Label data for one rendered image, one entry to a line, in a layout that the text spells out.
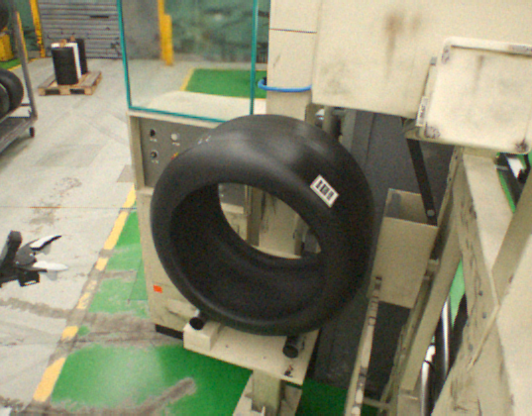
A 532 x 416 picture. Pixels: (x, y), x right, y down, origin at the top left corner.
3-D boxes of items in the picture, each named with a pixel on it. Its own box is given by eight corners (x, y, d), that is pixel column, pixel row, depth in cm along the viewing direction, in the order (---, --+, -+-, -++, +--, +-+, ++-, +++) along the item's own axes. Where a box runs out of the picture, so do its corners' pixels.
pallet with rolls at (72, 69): (56, 78, 738) (49, 35, 700) (102, 78, 754) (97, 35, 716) (38, 95, 635) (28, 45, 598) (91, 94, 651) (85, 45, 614)
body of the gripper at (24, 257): (40, 264, 122) (-5, 275, 116) (34, 243, 117) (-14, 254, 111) (43, 282, 117) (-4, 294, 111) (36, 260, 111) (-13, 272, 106)
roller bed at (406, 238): (372, 262, 147) (388, 188, 133) (415, 271, 144) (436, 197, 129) (366, 297, 131) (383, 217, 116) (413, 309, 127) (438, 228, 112)
